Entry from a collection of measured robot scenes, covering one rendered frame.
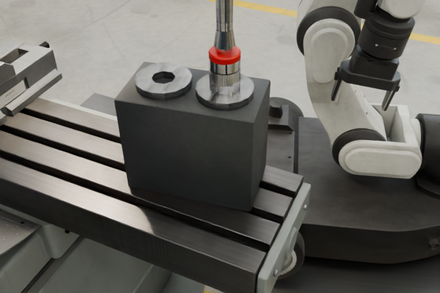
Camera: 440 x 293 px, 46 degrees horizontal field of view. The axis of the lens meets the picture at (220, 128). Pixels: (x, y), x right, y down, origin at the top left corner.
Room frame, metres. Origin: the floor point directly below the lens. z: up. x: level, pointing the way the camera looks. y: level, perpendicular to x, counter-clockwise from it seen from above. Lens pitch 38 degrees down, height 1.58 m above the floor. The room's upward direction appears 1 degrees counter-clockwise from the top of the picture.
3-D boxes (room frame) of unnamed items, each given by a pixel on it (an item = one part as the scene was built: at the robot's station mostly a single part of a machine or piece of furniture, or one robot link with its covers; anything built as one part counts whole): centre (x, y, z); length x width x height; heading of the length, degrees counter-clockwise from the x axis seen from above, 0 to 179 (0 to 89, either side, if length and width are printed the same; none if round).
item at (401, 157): (1.08, -0.42, 0.68); 0.21 x 0.20 x 0.13; 82
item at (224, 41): (0.66, -0.01, 1.25); 0.03 x 0.03 x 0.11
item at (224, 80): (0.66, -0.01, 1.16); 0.05 x 0.05 x 0.05
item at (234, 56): (0.66, -0.01, 1.19); 0.05 x 0.05 x 0.01
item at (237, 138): (0.68, 0.04, 1.04); 0.22 x 0.12 x 0.20; 73
